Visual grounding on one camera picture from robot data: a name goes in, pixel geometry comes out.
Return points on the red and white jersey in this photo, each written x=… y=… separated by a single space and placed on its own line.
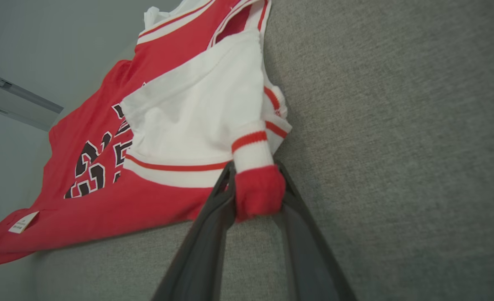
x=188 y=108

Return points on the grey fabric sofa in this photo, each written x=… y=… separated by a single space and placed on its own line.
x=397 y=125

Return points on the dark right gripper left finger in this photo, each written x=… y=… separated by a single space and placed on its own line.
x=200 y=251

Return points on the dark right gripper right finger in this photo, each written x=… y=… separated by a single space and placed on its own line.
x=313 y=259

